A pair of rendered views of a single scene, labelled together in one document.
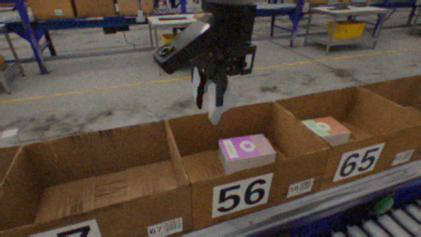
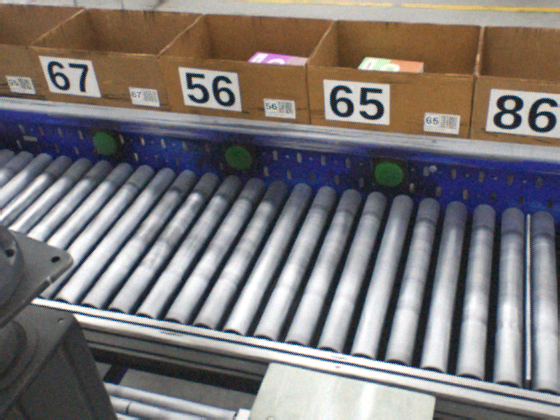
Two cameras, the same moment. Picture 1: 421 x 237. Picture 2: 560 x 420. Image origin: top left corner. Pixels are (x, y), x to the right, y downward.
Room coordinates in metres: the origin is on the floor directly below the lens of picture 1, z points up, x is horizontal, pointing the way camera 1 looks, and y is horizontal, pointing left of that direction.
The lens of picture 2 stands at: (-0.55, -1.16, 1.70)
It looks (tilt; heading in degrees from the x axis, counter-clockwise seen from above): 35 degrees down; 38
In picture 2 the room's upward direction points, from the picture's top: 4 degrees counter-clockwise
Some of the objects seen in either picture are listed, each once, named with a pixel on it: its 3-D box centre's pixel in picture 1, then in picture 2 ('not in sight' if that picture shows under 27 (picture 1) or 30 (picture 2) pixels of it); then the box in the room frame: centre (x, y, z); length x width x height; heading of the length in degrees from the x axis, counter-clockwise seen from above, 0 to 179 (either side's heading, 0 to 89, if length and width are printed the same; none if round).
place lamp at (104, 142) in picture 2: not in sight; (104, 144); (0.26, 0.19, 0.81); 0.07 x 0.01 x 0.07; 110
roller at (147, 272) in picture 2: not in sight; (170, 238); (0.13, -0.17, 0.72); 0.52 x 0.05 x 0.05; 20
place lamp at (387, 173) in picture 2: (383, 206); (388, 174); (0.52, -0.55, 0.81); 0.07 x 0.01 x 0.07; 110
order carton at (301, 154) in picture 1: (240, 154); (253, 66); (0.59, -0.09, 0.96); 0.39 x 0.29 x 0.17; 110
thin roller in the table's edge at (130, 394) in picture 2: not in sight; (161, 401); (-0.19, -0.50, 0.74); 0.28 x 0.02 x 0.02; 109
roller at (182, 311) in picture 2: not in sight; (221, 245); (0.18, -0.29, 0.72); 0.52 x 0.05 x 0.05; 20
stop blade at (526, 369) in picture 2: not in sight; (525, 300); (0.41, -0.94, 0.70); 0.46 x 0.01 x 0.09; 20
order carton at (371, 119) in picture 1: (340, 131); (397, 75); (0.72, -0.46, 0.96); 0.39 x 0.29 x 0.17; 110
